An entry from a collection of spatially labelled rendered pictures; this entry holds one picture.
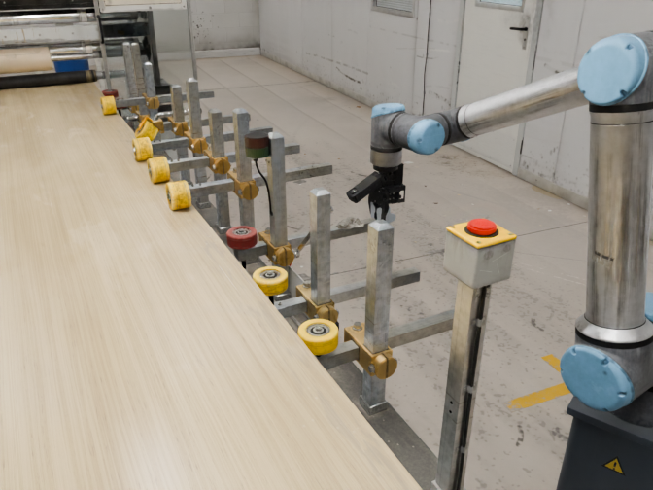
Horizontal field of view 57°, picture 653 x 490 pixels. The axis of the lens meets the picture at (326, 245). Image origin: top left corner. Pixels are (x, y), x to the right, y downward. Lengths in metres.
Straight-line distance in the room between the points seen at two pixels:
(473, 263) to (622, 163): 0.47
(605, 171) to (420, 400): 1.44
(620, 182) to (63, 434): 1.05
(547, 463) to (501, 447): 0.16
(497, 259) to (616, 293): 0.48
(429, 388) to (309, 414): 1.53
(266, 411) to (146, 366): 0.26
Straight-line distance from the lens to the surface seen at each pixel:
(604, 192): 1.24
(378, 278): 1.12
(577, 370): 1.37
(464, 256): 0.85
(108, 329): 1.27
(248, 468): 0.93
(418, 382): 2.52
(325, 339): 1.16
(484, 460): 2.26
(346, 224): 1.72
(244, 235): 1.57
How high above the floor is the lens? 1.57
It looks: 26 degrees down
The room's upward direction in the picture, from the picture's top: straight up
